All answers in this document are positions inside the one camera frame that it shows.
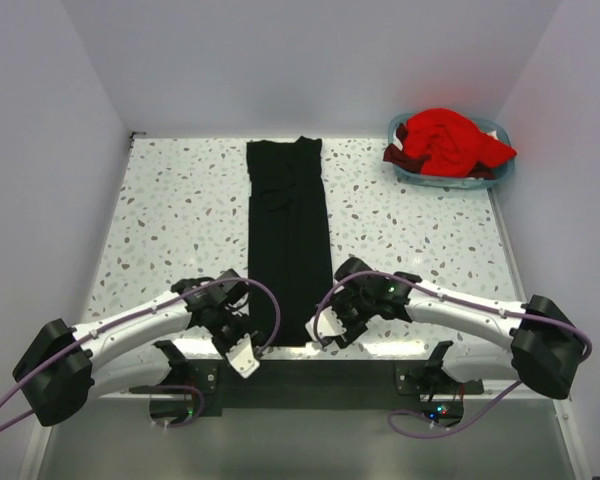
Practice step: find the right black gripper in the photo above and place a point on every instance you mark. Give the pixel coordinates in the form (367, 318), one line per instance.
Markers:
(353, 332)

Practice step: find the aluminium extrusion rail frame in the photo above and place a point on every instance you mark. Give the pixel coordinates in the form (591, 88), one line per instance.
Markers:
(200, 347)

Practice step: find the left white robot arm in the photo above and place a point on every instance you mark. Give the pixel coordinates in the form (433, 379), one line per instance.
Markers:
(65, 367)

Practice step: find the black t shirt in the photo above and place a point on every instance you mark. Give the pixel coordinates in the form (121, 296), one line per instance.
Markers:
(289, 248)

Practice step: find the teal plastic laundry basket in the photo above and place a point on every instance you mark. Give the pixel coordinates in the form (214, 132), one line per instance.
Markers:
(501, 173)

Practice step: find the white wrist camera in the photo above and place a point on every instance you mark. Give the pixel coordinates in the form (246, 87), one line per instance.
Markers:
(325, 328)
(242, 357)

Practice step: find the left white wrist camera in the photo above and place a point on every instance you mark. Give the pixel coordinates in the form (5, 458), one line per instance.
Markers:
(242, 357)

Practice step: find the red t shirt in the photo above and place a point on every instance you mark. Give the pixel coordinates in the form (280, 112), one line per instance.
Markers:
(437, 116)

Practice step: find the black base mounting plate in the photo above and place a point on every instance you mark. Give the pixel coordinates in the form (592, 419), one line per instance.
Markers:
(304, 385)

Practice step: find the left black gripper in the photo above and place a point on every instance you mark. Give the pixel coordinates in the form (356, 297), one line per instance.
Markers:
(247, 326)

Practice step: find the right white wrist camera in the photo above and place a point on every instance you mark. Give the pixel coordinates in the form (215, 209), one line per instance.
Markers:
(325, 328)

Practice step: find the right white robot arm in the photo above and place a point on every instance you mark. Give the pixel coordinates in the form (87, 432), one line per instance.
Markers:
(532, 342)

